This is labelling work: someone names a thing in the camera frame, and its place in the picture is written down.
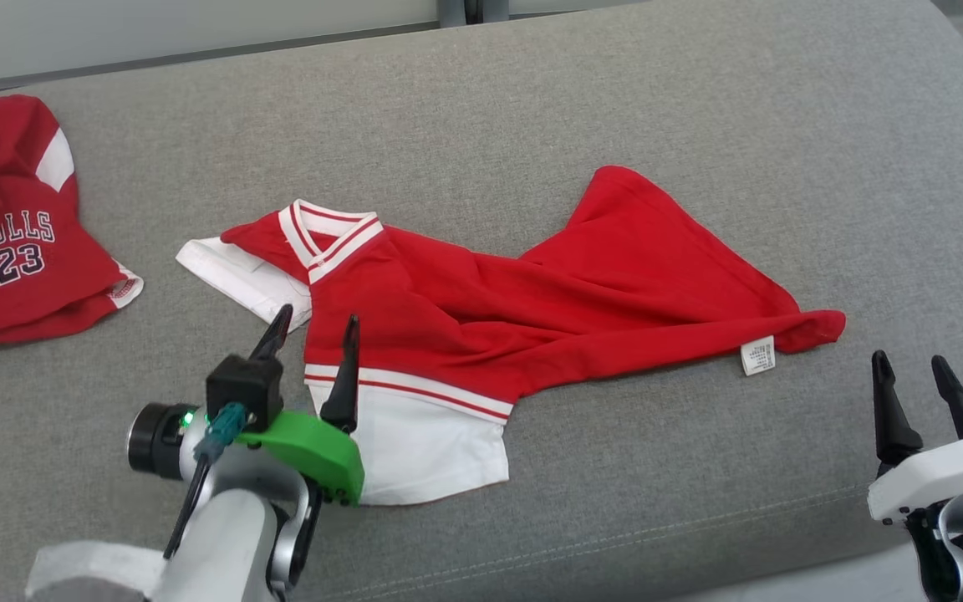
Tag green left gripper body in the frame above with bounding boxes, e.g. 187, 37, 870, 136
128, 404, 366, 507

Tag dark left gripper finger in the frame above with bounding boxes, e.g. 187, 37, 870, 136
319, 314, 362, 434
248, 304, 295, 363

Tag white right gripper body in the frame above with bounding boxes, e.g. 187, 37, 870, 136
867, 438, 963, 526

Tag red number 23 jersey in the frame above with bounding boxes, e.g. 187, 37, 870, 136
176, 165, 848, 508

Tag red Bulls 23 shorts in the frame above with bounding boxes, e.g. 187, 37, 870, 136
0, 94, 145, 349

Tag left cable with teal plug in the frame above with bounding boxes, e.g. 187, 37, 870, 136
162, 401, 249, 561

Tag white tape on cable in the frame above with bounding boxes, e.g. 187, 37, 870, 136
25, 541, 167, 602

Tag grey metal frame post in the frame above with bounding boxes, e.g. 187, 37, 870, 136
437, 0, 512, 28

